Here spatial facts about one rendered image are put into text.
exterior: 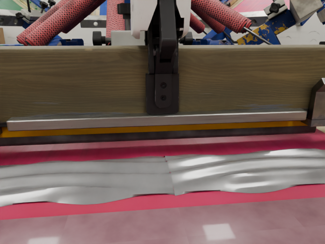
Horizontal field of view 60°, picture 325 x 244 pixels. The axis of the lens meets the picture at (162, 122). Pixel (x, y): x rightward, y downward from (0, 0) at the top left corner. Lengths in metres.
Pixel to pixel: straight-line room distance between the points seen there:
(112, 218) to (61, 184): 0.06
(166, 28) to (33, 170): 0.16
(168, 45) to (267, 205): 0.14
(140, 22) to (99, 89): 0.08
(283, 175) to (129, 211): 0.13
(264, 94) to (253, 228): 0.16
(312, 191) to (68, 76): 0.23
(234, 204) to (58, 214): 0.12
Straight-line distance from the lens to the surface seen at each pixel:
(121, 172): 0.25
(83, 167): 0.26
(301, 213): 0.22
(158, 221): 0.19
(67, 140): 0.31
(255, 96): 0.31
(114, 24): 0.77
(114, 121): 0.27
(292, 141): 0.35
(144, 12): 0.24
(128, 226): 0.19
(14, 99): 0.30
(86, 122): 0.28
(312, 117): 0.33
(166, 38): 0.23
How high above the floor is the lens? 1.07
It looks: 17 degrees down
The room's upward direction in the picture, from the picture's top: straight up
